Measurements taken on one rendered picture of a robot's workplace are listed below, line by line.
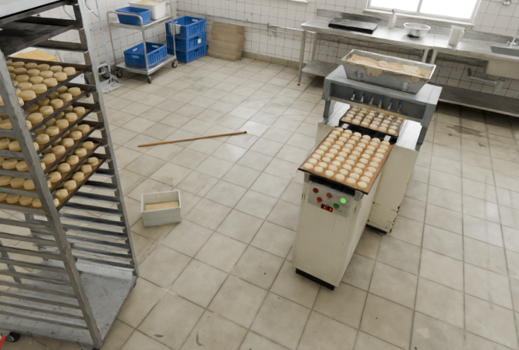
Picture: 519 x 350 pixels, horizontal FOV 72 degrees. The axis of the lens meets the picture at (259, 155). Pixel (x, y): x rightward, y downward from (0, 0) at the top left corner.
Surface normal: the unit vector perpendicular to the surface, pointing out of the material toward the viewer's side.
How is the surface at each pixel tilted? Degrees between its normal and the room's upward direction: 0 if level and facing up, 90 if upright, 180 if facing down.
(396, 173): 90
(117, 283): 0
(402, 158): 90
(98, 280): 0
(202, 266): 0
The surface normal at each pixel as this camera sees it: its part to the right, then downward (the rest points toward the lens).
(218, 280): 0.05, -0.83
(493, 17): -0.42, 0.48
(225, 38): -0.40, 0.15
